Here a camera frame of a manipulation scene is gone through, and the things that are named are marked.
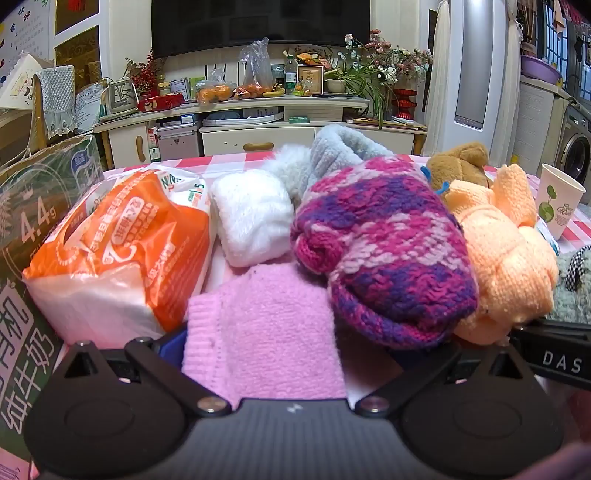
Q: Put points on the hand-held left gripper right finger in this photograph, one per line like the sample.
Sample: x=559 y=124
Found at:
x=429 y=369

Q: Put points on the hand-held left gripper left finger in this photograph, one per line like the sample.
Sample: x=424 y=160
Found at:
x=171 y=344

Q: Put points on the pink knit cloth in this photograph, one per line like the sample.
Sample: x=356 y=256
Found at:
x=268 y=332

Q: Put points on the orange knit cloth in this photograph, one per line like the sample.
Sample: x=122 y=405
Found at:
x=503 y=258

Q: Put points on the small colourful snack box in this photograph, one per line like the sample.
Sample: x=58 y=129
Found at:
x=549 y=237

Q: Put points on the magenta purple knit hat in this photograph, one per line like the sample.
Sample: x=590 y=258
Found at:
x=388 y=240

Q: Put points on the white fluffy towel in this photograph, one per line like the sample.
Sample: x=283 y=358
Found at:
x=251 y=217

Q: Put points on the green printed cardboard carton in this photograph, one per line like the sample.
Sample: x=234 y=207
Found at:
x=32 y=203

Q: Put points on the brown teddy bear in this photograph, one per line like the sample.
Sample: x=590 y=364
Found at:
x=457 y=164

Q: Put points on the light blue fluffy hat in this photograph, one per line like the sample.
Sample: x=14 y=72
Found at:
x=341 y=147

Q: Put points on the grey green plush cloth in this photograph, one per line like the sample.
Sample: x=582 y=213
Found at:
x=572 y=304

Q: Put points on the orange tissue pack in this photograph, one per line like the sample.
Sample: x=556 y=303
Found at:
x=129 y=240

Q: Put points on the paper cup with green print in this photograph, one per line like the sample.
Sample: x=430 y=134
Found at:
x=558 y=203

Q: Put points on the red white checked tablecloth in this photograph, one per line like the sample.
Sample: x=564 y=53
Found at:
x=184 y=165

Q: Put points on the pink storage case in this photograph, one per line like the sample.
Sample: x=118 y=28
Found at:
x=179 y=143

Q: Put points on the washing machine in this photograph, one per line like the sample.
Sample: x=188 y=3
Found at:
x=575 y=147

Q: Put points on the cream TV cabinet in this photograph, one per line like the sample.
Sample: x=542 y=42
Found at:
x=258 y=136

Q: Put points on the red gift box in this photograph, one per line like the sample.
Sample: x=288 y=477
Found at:
x=161 y=102

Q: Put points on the grey printed tote bag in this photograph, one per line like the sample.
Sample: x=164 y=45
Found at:
x=120 y=94

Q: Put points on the bag of oranges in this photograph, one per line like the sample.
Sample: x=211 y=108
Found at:
x=213 y=92
x=249 y=91

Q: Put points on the small green box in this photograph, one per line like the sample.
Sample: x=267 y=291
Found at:
x=298 y=119

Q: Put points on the red lantern stand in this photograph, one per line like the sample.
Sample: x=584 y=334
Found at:
x=405 y=104

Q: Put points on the red berry branches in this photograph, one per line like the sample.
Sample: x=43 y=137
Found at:
x=145 y=74

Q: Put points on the bananas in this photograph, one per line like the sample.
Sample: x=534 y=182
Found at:
x=274 y=92

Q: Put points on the chair with lace cover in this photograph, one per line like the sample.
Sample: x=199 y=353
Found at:
x=55 y=97

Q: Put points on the white curtain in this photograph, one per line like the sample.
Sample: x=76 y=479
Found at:
x=508 y=83

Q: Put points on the purple basin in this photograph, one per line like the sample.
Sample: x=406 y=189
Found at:
x=540 y=69

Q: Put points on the clear plastic bag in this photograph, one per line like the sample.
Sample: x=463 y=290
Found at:
x=256 y=64

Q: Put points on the green plastic bottle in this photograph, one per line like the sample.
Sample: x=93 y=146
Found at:
x=290 y=74

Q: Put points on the potted spider plant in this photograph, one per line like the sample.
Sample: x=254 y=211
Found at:
x=336 y=86

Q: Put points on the framed picture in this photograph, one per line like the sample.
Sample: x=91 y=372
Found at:
x=310 y=79

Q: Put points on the white standing air conditioner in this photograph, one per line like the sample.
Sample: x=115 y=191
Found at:
x=471 y=69

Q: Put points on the white cartoon board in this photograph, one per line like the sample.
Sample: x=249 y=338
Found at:
x=21 y=81

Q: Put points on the artificial flower bouquet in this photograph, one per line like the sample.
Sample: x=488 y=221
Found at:
x=392 y=57

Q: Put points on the black television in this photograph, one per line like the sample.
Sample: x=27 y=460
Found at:
x=258 y=23

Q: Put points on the wall sticker chart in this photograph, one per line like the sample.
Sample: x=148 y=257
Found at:
x=18 y=32

